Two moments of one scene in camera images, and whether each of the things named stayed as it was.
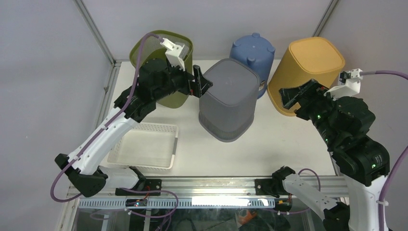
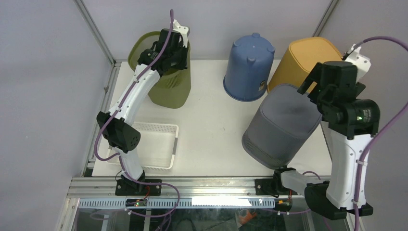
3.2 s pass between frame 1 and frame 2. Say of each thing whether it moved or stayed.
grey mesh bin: moved
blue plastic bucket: stayed
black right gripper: moved
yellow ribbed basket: stayed
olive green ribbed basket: stayed
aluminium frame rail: stayed
